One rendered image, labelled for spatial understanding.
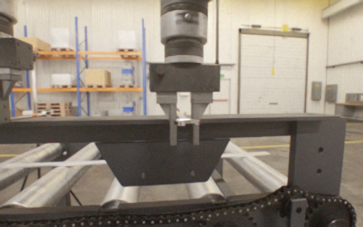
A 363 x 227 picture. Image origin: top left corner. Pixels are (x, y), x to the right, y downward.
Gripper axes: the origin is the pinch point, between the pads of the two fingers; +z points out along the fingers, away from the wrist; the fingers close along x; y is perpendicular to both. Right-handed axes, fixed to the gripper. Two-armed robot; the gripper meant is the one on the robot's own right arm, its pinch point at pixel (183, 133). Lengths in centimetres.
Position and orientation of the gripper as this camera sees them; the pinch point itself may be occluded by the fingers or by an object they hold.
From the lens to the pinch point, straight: 36.6
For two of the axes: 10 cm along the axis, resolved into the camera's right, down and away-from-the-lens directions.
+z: 0.0, 10.0, 0.9
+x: 9.9, -0.1, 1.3
